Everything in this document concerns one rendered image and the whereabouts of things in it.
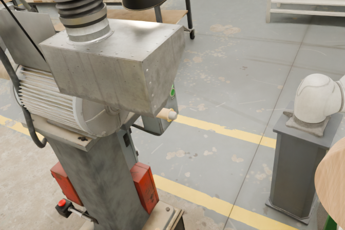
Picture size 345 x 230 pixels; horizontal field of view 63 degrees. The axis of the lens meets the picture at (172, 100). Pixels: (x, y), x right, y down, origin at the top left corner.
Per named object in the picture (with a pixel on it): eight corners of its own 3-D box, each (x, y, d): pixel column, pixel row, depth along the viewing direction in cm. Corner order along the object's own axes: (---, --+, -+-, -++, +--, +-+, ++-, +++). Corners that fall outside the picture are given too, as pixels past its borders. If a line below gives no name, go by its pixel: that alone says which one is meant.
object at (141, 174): (115, 200, 173) (98, 160, 152) (128, 184, 182) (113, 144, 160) (149, 216, 162) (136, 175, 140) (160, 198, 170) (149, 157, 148)
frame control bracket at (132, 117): (119, 129, 120) (117, 121, 117) (144, 102, 132) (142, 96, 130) (127, 131, 118) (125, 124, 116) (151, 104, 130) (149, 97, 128)
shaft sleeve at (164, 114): (122, 109, 92) (117, 104, 90) (126, 100, 93) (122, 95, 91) (170, 122, 84) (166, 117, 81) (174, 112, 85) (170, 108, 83)
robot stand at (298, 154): (279, 176, 208) (290, 100, 166) (320, 193, 193) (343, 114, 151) (264, 205, 191) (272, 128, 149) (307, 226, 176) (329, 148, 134)
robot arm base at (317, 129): (289, 104, 163) (290, 97, 159) (331, 116, 151) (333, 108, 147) (276, 123, 152) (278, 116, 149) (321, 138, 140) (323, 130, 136)
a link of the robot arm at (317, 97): (289, 104, 154) (293, 70, 141) (324, 102, 152) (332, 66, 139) (298, 125, 141) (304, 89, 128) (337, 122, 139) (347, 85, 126)
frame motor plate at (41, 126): (22, 127, 115) (18, 120, 113) (66, 94, 131) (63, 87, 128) (87, 152, 98) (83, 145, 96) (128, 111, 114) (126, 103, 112)
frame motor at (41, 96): (24, 125, 111) (-10, 69, 95) (73, 88, 129) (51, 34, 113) (103, 155, 92) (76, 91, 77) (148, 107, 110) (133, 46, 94)
